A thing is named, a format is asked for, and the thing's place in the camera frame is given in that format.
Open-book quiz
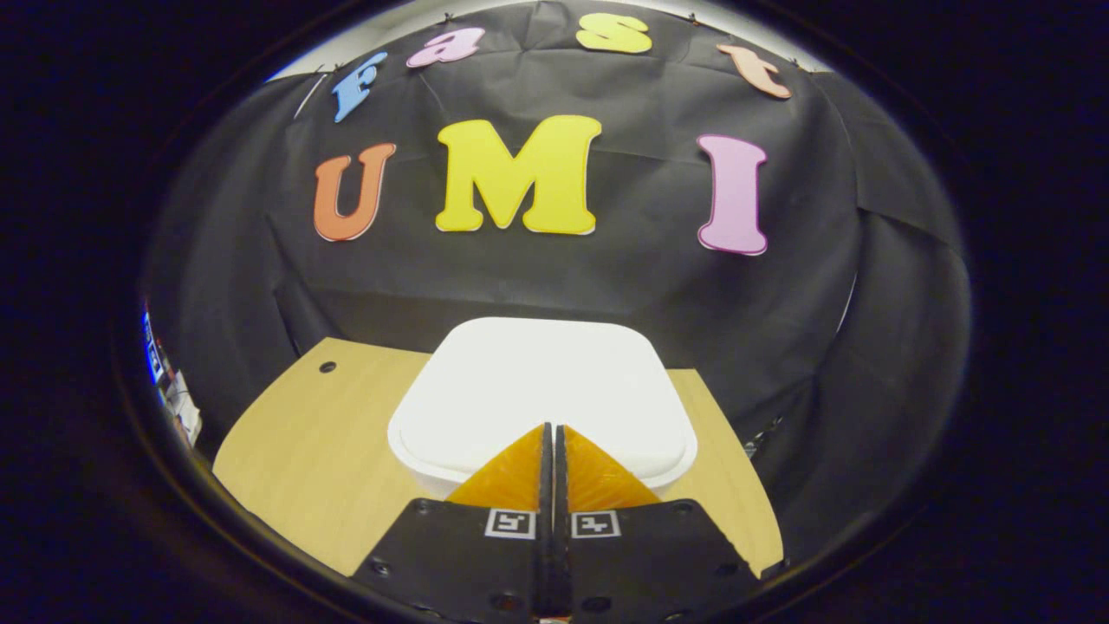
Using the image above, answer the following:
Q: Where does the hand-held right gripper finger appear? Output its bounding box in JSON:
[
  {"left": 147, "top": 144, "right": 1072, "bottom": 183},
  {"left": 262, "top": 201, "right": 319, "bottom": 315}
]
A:
[
  {"left": 555, "top": 425, "right": 764, "bottom": 621},
  {"left": 351, "top": 423, "right": 556, "bottom": 621}
]

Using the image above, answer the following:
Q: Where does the white desktop garbage bin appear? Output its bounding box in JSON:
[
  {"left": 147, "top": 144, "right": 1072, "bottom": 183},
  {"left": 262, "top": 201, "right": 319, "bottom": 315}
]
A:
[{"left": 387, "top": 316, "right": 698, "bottom": 501}]

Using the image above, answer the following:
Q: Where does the black backdrop cloth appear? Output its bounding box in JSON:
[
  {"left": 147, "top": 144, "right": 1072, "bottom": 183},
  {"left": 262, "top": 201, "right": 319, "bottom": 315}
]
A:
[{"left": 143, "top": 0, "right": 971, "bottom": 564}]

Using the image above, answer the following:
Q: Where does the white side table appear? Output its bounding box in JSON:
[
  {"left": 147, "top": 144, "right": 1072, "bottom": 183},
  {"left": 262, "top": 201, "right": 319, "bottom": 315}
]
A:
[{"left": 165, "top": 373, "right": 203, "bottom": 448}]

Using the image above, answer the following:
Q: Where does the computer monitor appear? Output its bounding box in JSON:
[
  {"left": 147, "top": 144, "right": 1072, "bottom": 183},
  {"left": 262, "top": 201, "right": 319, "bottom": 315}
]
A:
[{"left": 143, "top": 312, "right": 167, "bottom": 387}]

